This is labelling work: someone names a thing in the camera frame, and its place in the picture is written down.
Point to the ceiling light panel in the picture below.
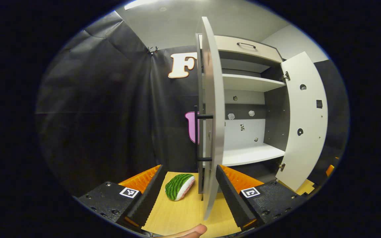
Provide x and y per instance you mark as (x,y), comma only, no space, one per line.
(141,4)

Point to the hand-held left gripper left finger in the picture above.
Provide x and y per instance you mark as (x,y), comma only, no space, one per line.
(149,200)

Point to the beige double-door shoe cabinet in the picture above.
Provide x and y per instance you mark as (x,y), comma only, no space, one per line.
(276,115)

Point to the black cat sticker cabinet door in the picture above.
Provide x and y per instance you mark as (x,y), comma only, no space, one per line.
(304,148)

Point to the watermelon slice toy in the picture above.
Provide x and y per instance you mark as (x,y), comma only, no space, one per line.
(175,186)

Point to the camera sticker cabinet door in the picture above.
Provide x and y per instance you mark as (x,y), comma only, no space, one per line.
(215,99)

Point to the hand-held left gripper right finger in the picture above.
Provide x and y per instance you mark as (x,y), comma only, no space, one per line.
(230,198)

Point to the white cabinet shelf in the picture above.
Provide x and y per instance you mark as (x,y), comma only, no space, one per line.
(250,153)
(250,82)

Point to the black cloth clip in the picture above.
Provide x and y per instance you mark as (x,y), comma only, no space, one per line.
(151,50)

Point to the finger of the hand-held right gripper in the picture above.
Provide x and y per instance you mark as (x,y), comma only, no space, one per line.
(330,170)

